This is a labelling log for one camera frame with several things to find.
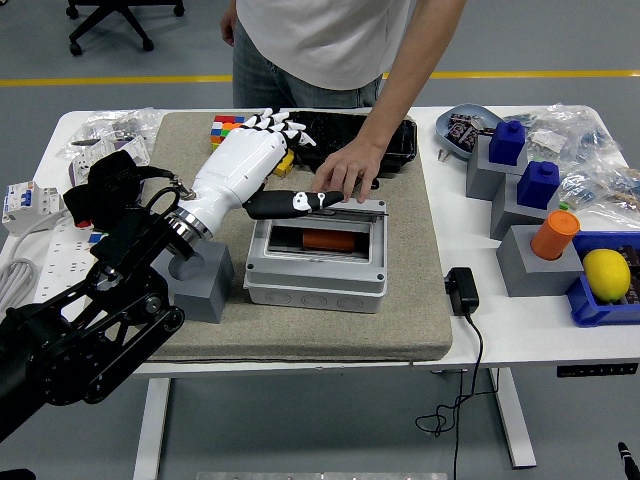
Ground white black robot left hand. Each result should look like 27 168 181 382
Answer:
180 107 346 237

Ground person's left hand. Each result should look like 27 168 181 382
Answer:
309 138 387 204

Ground person's right hand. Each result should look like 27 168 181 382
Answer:
219 1 240 49

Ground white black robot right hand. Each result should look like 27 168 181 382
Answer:
617 441 640 480

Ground orange cylinder battery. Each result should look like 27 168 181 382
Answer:
530 209 581 261
301 228 357 253

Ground grey junction box clear lid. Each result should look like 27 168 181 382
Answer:
243 195 390 315

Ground large colourful puzzle cube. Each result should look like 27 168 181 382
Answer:
209 114 247 151

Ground black plastic case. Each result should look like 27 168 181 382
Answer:
287 110 418 177

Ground yellow tape measure black label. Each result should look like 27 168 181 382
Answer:
272 148 296 179

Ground person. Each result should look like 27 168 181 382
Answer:
219 0 469 109

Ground black table control panel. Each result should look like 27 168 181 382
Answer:
556 363 640 379

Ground dark wrapped candy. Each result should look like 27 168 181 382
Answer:
448 113 484 132
447 122 479 150

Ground black office chair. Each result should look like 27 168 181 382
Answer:
65 0 185 57

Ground white table leg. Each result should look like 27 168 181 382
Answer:
488 367 538 470
132 378 171 480

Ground grey block with round hole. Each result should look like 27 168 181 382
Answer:
149 241 236 325
495 224 586 298

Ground clear bags of hardware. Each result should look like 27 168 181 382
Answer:
55 107 164 166

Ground blue-grey bowl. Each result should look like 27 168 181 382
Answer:
434 103 504 161

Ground grey holder block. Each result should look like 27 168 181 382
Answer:
465 134 529 201
489 174 561 240

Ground black cloth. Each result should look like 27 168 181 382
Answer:
62 151 146 231

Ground blue plastic block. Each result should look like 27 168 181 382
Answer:
487 119 527 165
516 160 560 209

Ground blue storage bin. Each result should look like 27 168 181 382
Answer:
565 230 640 328

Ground black power adapter plug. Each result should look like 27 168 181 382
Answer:
444 267 480 317

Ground grey-brown mat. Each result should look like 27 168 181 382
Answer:
100 110 454 365

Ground yellow lemon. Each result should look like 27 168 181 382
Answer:
582 248 632 303

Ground white circuit breaker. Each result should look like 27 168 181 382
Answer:
1 180 66 236

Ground clear bags of small parts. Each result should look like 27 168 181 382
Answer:
509 103 640 229

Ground white wall socket pack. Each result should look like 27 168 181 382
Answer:
67 137 151 189

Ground black adapter cord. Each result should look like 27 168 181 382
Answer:
415 312 485 480

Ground grey power strip cable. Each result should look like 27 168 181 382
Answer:
0 208 69 314

